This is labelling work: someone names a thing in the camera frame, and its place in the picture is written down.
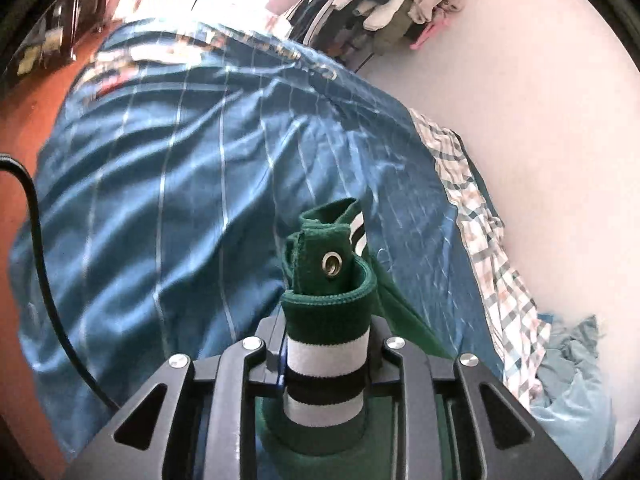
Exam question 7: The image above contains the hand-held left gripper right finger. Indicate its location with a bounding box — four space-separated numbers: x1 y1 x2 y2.
365 320 583 480

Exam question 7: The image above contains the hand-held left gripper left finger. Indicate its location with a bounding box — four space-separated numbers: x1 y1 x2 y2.
62 316 288 480

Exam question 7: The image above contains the green and white varsity jacket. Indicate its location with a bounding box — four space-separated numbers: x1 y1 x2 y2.
254 197 456 480

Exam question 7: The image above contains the clothes rack with hanging clothes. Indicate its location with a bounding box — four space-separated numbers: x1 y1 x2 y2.
277 0 468 73

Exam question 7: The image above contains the checked blanket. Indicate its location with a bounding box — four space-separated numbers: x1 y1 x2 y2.
407 109 553 406

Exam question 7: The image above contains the light blue duvet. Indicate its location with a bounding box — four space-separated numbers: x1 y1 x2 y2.
527 312 618 480

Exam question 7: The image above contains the blue striped bed sheet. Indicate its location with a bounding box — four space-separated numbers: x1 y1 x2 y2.
7 17 506 466

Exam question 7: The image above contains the dark wooden cabinet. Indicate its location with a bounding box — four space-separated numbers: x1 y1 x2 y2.
15 0 108 78

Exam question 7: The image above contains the black cable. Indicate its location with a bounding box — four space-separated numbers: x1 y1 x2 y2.
0 152 121 411

